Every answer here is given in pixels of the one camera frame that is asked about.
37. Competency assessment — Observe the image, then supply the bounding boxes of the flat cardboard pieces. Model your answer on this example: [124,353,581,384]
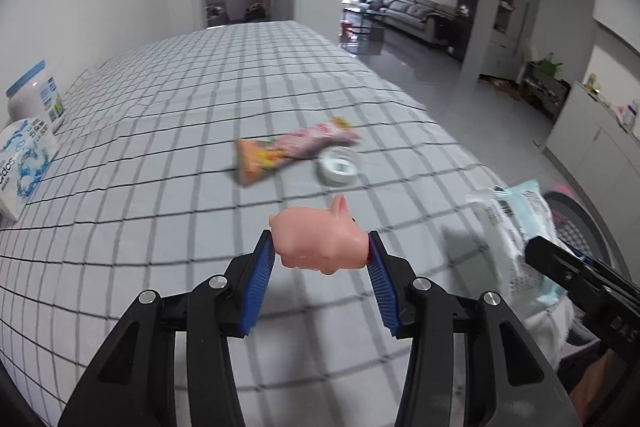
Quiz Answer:
[479,76,523,100]

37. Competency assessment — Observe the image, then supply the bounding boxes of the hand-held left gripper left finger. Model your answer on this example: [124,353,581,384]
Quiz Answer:
[57,229,277,427]

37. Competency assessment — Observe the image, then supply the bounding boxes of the dark coffee table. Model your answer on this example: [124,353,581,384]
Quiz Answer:
[345,4,386,32]

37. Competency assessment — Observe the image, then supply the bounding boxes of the white checkered tablecloth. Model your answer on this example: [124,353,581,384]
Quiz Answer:
[0,20,576,427]

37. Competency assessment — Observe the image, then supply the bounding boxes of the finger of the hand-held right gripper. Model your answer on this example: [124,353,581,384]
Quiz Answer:
[525,234,608,304]
[565,246,640,295]

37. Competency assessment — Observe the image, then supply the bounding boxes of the white jar with blue lid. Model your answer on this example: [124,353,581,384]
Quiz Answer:
[6,60,66,132]

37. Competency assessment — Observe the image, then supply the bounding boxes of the green bag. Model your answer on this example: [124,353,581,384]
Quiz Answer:
[537,53,563,75]

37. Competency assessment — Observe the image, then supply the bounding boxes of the white tape roll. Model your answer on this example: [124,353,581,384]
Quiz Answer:
[316,146,359,186]

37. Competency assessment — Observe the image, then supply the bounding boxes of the tall white cabinet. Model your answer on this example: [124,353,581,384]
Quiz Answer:
[487,0,531,78]

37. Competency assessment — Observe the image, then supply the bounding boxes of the shoe rack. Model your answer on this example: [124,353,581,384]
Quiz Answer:
[520,62,571,122]

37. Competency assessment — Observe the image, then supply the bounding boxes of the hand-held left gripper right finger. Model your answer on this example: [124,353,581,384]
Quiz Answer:
[366,231,573,427]

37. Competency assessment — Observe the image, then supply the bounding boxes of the grey perforated plastic basket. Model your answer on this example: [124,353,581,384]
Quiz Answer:
[542,189,628,350]

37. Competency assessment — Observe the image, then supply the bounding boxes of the pink and orange snack packet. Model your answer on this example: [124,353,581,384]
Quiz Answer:
[235,117,361,186]

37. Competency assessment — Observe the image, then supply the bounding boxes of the grey sofa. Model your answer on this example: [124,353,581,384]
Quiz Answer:
[382,0,471,45]

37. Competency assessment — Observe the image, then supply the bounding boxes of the white low cabinet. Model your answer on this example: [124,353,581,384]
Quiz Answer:
[542,82,640,238]

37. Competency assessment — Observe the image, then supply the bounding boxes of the white and pink bottle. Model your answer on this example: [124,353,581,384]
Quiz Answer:
[617,102,640,130]

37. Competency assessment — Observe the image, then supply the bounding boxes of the blue and white tissue pack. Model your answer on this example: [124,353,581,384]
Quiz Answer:
[0,118,61,222]

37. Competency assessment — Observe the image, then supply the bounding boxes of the pink pig toy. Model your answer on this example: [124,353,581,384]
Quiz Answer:
[267,194,370,276]

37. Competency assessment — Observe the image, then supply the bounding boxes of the white and light-blue packet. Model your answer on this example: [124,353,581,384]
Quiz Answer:
[465,179,568,308]

